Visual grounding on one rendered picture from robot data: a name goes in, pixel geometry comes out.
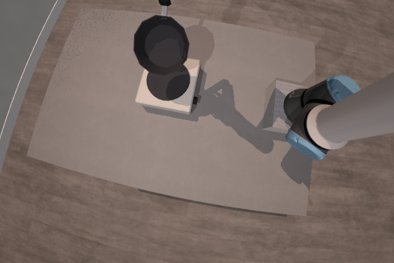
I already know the black frying pan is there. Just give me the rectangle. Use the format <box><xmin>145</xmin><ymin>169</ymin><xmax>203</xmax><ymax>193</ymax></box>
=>
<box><xmin>134</xmin><ymin>0</ymin><xmax>190</xmax><ymax>76</ymax></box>

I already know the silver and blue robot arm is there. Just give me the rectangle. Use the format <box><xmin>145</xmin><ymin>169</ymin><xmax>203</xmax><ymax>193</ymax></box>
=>
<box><xmin>284</xmin><ymin>72</ymin><xmax>394</xmax><ymax>160</ymax></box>

